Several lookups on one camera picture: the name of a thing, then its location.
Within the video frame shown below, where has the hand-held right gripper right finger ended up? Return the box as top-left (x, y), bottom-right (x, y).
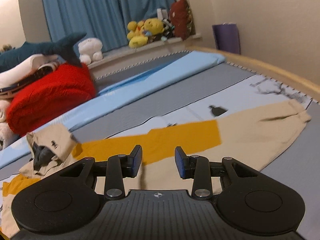
top-left (174, 146), bottom-right (260, 200)

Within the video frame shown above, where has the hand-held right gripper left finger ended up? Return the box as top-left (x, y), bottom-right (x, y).
top-left (57, 145), bottom-right (143, 200)

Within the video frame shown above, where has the beige and mustard t-shirt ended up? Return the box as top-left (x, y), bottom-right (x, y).
top-left (0, 99), bottom-right (312, 238)

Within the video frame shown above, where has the light blue sheet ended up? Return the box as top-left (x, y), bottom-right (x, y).
top-left (0, 51), bottom-right (227, 169)

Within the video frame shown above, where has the red fleece blanket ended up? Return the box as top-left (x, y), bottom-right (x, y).
top-left (7, 64), bottom-right (97, 135)

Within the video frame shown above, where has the white windowsill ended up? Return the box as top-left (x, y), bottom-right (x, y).
top-left (87, 35), bottom-right (203, 68)

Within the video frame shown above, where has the white plush toy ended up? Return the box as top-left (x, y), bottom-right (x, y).
top-left (78, 38), bottom-right (103, 64)

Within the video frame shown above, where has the yellow plush toy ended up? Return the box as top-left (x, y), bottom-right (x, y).
top-left (127, 20), bottom-right (150, 48)
top-left (144, 18), bottom-right (165, 37)

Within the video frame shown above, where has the purple box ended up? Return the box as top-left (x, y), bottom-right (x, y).
top-left (212, 23), bottom-right (241, 55)

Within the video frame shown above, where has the pile of small toys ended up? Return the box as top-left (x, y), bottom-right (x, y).
top-left (156, 8), bottom-right (176, 42)

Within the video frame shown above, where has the blue shark plush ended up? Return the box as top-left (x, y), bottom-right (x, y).
top-left (0, 32), bottom-right (87, 73)

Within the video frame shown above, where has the cream fluffy blanket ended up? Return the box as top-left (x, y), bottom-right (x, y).
top-left (0, 99), bottom-right (13, 146)

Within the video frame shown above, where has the dark red box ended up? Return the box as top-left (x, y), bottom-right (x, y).
top-left (169, 0), bottom-right (194, 41)

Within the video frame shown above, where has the white folded blanket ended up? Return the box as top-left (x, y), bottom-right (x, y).
top-left (0, 54), bottom-right (61, 96)

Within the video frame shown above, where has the blue curtain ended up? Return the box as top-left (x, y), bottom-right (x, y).
top-left (40, 0), bottom-right (176, 53)

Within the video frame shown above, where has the wooden bed frame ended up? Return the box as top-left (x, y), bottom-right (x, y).
top-left (185, 45), bottom-right (320, 105)

